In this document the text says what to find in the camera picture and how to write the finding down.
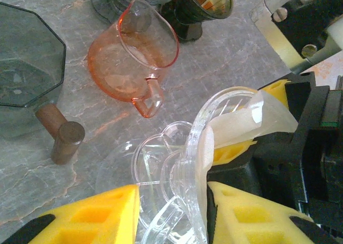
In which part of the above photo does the brown transparent coffee dripper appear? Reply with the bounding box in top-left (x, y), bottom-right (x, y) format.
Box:
top-left (87, 0), bottom-right (180, 119)

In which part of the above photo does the grey octagonal server wooden handle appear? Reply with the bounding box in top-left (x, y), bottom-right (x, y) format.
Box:
top-left (0, 2), bottom-right (86, 166)

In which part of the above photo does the dark green coffee dripper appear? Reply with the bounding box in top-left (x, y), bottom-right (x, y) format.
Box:
top-left (160, 0), bottom-right (234, 43)

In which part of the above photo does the grey ribbed coffee dripper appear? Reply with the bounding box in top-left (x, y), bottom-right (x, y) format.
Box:
top-left (90, 0), bottom-right (180, 25)

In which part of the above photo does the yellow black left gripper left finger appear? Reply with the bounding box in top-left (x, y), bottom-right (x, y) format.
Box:
top-left (0, 184), bottom-right (140, 244)

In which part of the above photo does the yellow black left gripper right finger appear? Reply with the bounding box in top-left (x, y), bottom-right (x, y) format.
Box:
top-left (206, 181), bottom-right (339, 244)

